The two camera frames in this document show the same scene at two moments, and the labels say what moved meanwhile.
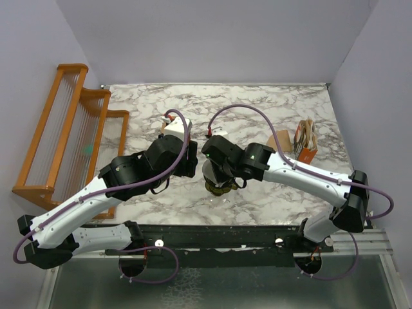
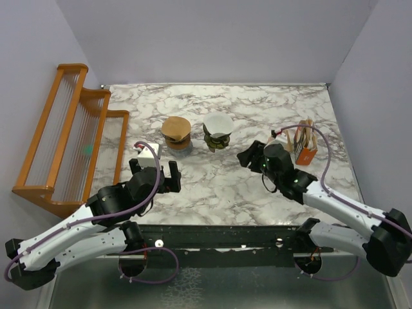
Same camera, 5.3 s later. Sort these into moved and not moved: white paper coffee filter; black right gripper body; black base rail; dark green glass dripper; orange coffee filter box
Moved: black right gripper body; dark green glass dripper; white paper coffee filter
Not moved: orange coffee filter box; black base rail
